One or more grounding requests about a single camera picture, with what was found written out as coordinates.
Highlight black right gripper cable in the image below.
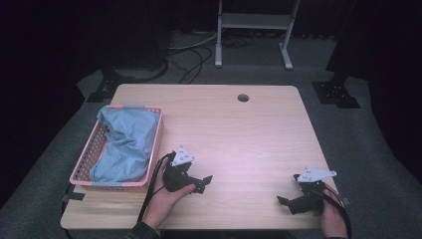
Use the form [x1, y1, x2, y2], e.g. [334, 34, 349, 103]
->
[317, 186, 353, 239]

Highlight pink plastic basket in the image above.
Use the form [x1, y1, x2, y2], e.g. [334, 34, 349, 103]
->
[69, 104, 164, 193]

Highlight white metal stand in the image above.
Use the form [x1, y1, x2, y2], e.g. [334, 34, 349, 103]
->
[214, 0, 302, 71]

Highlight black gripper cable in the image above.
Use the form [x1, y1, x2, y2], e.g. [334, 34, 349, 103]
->
[317, 186, 353, 239]
[136, 150, 177, 224]

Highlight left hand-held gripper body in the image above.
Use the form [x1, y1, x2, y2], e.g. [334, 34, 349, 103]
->
[162, 144, 204, 193]

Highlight light blue cloth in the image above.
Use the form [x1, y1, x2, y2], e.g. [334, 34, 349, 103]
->
[89, 106, 160, 184]

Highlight person's left hand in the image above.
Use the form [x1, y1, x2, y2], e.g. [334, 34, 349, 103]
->
[142, 160, 197, 230]

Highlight black tape strip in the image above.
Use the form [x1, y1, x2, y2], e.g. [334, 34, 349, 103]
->
[61, 191, 87, 204]

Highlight black stand base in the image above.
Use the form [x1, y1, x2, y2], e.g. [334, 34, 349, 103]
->
[311, 71, 362, 110]
[86, 65, 137, 104]

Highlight white floor cable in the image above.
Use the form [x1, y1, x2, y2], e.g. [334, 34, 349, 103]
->
[167, 30, 227, 52]

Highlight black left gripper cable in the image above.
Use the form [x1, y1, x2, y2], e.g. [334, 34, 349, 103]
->
[136, 150, 177, 224]

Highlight thin black floor cables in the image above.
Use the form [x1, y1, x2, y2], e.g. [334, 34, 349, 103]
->
[167, 45, 214, 85]

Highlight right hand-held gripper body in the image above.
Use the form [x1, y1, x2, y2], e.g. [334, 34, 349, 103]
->
[288, 166, 338, 216]

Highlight person's right hand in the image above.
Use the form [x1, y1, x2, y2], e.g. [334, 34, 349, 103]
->
[313, 184, 349, 239]

